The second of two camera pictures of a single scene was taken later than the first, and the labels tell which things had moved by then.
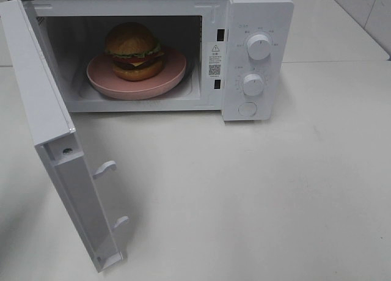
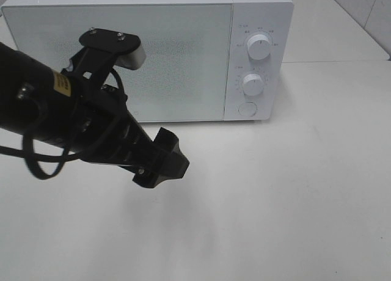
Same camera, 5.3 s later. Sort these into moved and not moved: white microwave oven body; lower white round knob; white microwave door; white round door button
Moved: white microwave door
Not moved: white round door button; lower white round knob; white microwave oven body
